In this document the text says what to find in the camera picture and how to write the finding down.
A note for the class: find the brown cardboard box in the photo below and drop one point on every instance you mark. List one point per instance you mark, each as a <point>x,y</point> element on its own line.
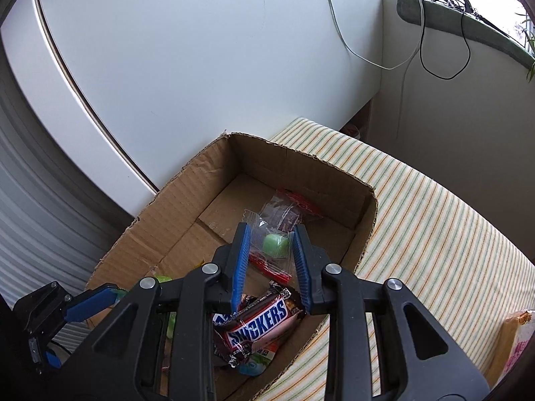
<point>188,200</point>

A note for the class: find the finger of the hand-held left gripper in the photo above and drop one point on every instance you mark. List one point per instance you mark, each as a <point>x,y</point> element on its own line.
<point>52,359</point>
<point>94,300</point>

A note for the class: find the clear packet with dark cake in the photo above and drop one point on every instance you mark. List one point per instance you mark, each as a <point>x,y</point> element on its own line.
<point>292,211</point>

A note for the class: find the clear packet with red trim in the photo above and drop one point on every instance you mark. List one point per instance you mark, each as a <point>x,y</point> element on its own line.
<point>276,244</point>

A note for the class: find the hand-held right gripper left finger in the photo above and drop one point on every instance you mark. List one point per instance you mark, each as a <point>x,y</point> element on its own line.
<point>240,259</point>

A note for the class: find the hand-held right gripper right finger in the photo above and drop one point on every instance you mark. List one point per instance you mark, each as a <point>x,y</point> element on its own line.
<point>301,267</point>

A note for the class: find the potted green plant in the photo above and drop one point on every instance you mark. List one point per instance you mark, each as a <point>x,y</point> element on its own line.
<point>531,41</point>

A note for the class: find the pink snack wrapper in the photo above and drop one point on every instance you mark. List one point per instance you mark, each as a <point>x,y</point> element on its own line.
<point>271,341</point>

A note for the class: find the white cabinet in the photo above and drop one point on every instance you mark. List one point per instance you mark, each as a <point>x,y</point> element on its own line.
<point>209,50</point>

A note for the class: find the grey stone window sill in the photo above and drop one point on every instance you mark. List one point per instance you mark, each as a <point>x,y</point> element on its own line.
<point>480,29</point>

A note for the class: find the clear packet of sliced bread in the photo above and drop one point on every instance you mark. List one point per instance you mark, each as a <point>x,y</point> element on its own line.
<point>516,342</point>

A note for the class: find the white slatted shutter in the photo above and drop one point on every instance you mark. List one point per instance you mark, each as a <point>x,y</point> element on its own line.
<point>41,217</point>

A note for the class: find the small brown chocolate bar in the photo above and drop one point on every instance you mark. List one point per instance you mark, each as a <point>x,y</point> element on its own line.
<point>261,321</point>

